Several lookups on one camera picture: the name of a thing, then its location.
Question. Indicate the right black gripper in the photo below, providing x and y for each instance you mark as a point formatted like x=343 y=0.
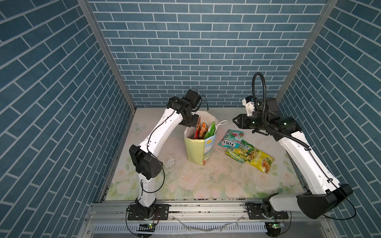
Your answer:
x=241 y=119

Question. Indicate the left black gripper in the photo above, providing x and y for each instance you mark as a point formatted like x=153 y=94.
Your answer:
x=193 y=123

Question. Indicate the teal Fox's candy bag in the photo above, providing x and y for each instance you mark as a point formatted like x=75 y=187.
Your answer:
x=232 y=139

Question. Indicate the floral paper gift bag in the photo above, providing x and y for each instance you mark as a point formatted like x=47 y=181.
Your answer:
x=199 y=150

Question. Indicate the green Fox's Spring Tea candy bag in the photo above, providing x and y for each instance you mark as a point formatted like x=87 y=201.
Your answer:
x=240 y=154

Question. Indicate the yellow-green snack packet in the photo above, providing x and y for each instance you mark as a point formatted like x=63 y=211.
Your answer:
x=260 y=160

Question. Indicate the orange Fox's fruit candy bag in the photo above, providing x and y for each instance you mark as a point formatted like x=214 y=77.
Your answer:
x=203 y=131

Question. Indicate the green snack packet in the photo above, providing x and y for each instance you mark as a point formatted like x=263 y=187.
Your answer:
x=211 y=131

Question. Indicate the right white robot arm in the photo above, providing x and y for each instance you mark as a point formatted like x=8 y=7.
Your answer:
x=324 y=191

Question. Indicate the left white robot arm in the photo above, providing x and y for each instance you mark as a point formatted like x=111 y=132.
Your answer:
x=179 y=111

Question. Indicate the red snack packet in bag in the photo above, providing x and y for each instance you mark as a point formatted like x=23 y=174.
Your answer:
x=197 y=132

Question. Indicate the floral table mat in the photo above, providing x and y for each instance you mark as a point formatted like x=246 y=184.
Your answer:
x=221 y=177

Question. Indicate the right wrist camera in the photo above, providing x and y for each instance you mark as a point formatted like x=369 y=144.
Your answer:
x=250 y=105

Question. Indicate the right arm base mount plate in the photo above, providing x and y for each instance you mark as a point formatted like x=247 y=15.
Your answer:
x=258 y=211

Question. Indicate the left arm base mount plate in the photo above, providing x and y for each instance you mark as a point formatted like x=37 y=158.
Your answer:
x=137 y=212

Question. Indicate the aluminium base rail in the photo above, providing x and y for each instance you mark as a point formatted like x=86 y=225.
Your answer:
x=240 y=218

